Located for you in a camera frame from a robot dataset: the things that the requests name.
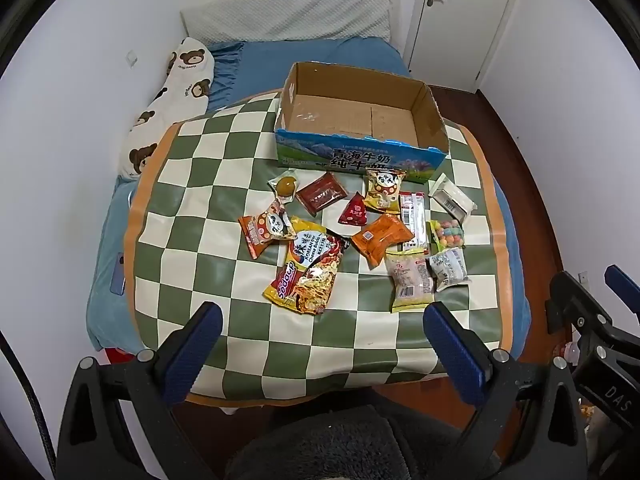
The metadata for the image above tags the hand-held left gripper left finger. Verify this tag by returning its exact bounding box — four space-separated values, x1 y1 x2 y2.
56 301 223 480

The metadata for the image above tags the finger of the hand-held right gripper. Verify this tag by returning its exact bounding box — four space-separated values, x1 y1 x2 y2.
546 271 640 436
603 264 640 319

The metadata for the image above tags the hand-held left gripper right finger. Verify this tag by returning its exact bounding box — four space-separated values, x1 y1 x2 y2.
422 301 588 480

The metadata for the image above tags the small white snack packet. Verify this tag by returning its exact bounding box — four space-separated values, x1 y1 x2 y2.
429 247 472 292

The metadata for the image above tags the long red white snack packet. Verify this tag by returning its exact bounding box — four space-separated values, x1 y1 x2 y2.
398 191 431 256

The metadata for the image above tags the cardboard box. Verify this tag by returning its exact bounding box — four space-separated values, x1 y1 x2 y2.
274 61 449 183

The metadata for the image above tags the pale yellow pink snack packet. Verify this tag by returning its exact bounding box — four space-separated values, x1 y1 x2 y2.
384 251 435 314

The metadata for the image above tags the green white checkered mat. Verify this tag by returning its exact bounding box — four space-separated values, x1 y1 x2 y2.
124 89 516 408

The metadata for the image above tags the blue phone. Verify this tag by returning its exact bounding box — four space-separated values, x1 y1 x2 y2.
110 252 128 296

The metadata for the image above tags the colourful candy bag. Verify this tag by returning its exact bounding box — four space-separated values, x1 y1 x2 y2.
429 218 466 253

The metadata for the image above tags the yellow instant noodle packet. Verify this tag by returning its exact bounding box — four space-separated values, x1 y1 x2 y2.
262 216 351 316

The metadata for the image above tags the orange panda snack packet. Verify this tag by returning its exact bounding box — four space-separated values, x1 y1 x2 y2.
236 199 297 261

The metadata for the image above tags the silver white snack packet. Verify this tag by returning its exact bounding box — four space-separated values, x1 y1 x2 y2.
429 173 477 222

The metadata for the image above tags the red triangular snack packet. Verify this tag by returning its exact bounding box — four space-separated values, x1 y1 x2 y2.
337 191 371 226

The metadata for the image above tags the yellow panda snack packet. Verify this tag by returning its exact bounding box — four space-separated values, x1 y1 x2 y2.
362 167 407 216

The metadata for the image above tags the braised egg packet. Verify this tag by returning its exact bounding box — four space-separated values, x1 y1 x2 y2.
267 170 301 206

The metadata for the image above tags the dark red sauce packet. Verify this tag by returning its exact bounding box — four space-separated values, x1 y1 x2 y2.
295 171 349 218

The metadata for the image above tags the white bear print pillow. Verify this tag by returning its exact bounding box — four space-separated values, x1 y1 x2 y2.
116 36 217 181

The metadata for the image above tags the white door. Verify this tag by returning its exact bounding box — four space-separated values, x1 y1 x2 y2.
404 0 526 93

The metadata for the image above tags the blue bed sheet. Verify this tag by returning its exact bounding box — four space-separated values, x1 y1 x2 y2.
85 37 531 356

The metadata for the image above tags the grey textured pillow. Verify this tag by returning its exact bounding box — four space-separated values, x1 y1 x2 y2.
180 0 401 46

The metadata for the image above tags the black cable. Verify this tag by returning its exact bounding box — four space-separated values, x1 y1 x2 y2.
0 332 58 480

